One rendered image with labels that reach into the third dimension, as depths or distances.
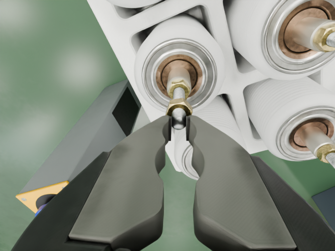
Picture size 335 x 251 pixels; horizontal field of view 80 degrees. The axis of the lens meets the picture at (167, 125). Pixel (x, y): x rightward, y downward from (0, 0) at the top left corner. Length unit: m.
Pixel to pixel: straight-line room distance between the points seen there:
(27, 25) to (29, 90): 0.16
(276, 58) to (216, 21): 0.09
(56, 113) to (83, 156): 0.36
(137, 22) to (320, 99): 0.22
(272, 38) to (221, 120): 0.11
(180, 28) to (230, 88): 0.13
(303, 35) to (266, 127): 0.11
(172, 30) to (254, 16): 0.07
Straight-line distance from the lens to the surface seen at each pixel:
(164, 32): 0.20
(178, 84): 0.17
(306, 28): 0.21
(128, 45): 0.28
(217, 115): 0.28
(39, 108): 0.63
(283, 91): 0.28
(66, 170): 0.26
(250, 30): 0.22
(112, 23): 0.28
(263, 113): 0.28
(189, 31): 0.20
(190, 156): 0.26
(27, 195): 0.28
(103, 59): 0.49
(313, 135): 0.27
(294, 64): 0.23
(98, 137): 0.30
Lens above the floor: 0.45
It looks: 57 degrees down
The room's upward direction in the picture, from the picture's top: 175 degrees counter-clockwise
